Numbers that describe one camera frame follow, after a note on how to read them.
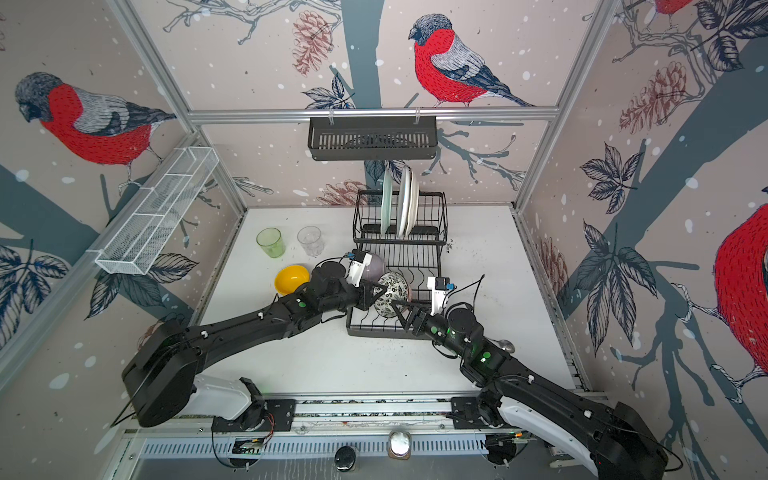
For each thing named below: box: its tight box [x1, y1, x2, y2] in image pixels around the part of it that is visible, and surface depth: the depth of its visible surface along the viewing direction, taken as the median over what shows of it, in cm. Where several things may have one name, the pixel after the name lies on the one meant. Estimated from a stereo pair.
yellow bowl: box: [274, 265, 310, 296], surface depth 99 cm
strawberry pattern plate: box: [397, 165, 413, 238], surface depth 75 cm
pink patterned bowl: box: [374, 271, 412, 318], surface depth 79 cm
